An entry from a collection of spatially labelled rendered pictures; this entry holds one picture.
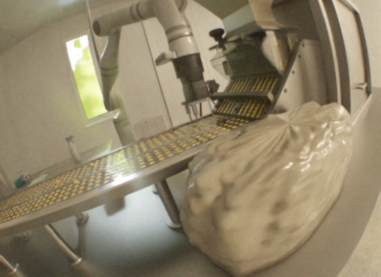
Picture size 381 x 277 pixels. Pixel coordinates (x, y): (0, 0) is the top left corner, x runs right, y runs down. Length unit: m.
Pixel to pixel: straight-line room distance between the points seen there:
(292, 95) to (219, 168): 0.31
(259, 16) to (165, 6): 0.24
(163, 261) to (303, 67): 0.55
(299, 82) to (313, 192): 0.32
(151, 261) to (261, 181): 0.26
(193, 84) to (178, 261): 0.38
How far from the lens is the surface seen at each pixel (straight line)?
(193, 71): 0.42
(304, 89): 0.50
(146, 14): 0.53
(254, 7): 0.49
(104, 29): 0.67
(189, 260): 0.32
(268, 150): 0.21
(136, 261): 0.36
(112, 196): 0.30
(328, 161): 0.23
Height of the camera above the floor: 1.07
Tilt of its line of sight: 18 degrees down
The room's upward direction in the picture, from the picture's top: 16 degrees counter-clockwise
